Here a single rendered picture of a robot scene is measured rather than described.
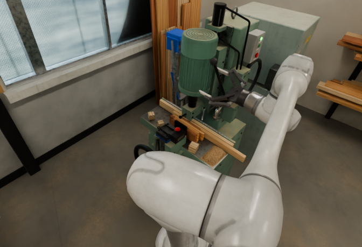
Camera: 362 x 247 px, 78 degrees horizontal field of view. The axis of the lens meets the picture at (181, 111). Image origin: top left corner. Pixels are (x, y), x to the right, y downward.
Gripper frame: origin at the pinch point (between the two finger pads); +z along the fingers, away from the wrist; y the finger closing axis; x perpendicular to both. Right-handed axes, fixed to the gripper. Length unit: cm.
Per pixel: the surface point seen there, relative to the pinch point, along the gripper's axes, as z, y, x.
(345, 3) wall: -7, 192, -138
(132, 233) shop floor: 21, -113, -83
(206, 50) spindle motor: 6.4, 9.5, 7.9
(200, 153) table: -5.3, -30.6, -31.9
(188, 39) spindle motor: 14.4, 8.4, 13.6
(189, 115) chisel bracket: 11.3, -16.0, -25.5
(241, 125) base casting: -6, 3, -69
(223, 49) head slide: 7.2, 20.5, -5.6
